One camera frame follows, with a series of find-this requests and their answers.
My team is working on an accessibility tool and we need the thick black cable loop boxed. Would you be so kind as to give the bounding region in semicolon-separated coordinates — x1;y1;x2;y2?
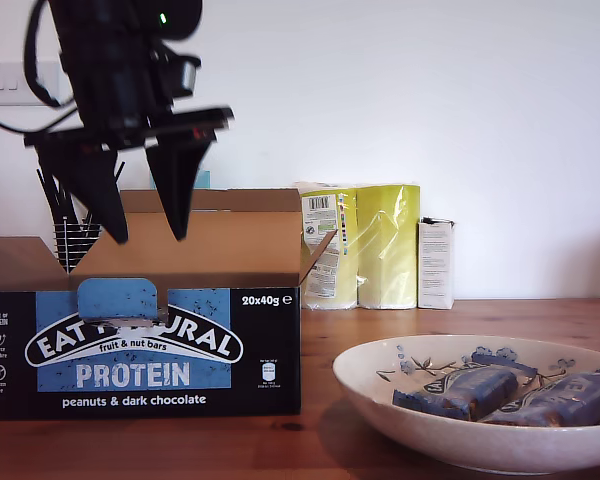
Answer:
22;0;64;108

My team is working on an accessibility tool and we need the blue snackbar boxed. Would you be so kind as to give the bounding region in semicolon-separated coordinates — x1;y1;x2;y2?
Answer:
392;348;540;422
479;362;600;429

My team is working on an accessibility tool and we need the small white printed carton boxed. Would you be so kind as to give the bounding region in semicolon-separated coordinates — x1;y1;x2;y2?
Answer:
416;216;456;310

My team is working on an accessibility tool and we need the white wall light switch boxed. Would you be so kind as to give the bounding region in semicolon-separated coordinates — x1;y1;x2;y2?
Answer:
0;61;61;107

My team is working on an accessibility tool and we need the white floral ceramic plate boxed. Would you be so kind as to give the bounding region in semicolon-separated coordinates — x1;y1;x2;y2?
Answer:
331;334;600;475

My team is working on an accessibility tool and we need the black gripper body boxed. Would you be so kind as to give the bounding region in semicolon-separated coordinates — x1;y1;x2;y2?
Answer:
23;47;234;149

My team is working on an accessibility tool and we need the black blue snackbar carton box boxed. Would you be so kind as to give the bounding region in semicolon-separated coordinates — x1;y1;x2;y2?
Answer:
0;188;340;422

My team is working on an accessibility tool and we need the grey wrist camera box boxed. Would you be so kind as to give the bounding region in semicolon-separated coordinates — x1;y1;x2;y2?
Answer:
159;49;202;101

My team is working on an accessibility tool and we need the long thin black cable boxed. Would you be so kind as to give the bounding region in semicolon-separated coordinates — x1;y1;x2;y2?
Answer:
0;109;84;136

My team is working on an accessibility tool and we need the yellow paper towel pack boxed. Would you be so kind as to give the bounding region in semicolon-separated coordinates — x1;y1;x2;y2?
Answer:
293;182;422;311

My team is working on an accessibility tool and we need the wire mesh stick holder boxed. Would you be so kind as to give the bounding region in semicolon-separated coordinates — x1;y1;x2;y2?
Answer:
52;221;103;275

